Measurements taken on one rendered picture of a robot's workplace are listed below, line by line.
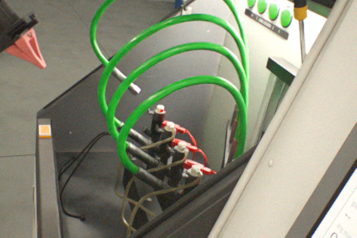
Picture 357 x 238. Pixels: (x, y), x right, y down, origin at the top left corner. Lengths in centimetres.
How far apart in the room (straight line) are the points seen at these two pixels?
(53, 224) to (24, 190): 164
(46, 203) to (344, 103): 66
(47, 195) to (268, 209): 54
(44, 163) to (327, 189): 73
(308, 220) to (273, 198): 7
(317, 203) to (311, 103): 13
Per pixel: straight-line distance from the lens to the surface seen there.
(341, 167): 51
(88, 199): 116
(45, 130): 119
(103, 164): 129
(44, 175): 103
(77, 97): 125
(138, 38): 78
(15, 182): 260
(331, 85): 55
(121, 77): 101
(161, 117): 95
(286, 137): 58
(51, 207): 94
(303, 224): 54
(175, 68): 128
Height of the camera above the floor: 156
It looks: 24 degrees down
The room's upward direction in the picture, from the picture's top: 11 degrees clockwise
